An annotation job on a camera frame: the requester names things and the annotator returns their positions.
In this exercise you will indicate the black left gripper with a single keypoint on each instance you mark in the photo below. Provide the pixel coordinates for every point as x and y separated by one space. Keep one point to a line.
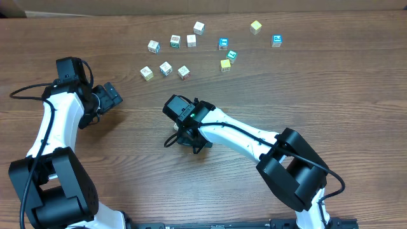
112 95

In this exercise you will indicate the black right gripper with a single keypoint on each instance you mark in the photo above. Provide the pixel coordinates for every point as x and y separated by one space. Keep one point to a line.
189 138

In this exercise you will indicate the yellow letter wooden block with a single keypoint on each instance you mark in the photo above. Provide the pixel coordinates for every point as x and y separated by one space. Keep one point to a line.
146 73

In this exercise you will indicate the red edged bee block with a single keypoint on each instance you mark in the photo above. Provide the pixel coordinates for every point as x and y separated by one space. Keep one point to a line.
184 72

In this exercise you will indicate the yellow top wooden block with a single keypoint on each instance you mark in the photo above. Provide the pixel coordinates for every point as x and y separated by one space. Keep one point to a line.
225 65

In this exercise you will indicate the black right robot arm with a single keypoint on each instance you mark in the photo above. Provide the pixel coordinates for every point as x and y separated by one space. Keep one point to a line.
290 167

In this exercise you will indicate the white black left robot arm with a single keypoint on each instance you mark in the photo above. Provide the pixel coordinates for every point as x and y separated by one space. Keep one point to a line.
54 188

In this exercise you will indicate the white block near arm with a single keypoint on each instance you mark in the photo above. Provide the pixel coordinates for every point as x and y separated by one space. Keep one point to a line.
165 68

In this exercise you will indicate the white blue wooden block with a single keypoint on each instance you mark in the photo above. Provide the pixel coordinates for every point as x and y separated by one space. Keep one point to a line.
154 46

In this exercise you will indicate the green red wooden block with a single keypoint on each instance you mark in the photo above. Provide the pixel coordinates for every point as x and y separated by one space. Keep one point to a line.
175 41

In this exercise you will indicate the green top wooden block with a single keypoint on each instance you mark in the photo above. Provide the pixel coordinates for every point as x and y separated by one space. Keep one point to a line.
232 55

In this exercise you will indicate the plain white wooden block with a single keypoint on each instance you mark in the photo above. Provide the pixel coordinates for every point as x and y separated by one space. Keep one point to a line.
191 40

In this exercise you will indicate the blue top wooden block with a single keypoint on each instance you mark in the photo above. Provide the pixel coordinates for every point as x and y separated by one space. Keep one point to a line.
223 44

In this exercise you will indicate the white block dark edge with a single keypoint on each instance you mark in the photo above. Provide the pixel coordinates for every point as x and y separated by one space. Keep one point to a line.
199 28

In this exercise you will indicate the far yellow wooden block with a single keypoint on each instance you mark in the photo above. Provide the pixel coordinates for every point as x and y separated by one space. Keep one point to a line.
255 27

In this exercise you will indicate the far blue wooden block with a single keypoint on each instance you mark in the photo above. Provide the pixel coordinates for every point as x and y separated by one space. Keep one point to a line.
276 41

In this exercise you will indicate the cardboard backdrop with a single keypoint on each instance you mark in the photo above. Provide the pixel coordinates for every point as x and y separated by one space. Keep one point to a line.
24 8

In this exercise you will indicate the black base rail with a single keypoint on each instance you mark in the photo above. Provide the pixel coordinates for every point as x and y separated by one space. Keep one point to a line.
335 223

